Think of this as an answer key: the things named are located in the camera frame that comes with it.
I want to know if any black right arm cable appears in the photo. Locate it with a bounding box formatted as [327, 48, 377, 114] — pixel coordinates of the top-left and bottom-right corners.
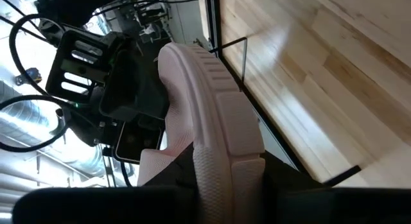
[0, 13, 70, 153]

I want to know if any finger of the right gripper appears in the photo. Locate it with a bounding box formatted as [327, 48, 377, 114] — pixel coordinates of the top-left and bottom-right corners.
[100, 40, 170, 122]
[114, 123, 163, 164]

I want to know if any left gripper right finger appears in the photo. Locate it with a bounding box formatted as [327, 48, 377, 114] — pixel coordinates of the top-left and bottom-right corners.
[263, 151, 411, 224]

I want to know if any silver ventilation duct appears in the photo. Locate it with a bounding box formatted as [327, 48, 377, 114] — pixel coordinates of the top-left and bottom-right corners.
[0, 100, 94, 173]

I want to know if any pink rubber slide sandal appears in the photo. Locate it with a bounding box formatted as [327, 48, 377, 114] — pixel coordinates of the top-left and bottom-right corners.
[137, 42, 267, 224]

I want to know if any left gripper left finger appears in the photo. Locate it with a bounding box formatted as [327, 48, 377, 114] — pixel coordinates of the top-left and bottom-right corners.
[12, 143, 197, 224]

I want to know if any wooden shelf with black frame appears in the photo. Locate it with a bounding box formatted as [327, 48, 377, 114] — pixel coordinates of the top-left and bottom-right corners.
[208, 0, 363, 188]

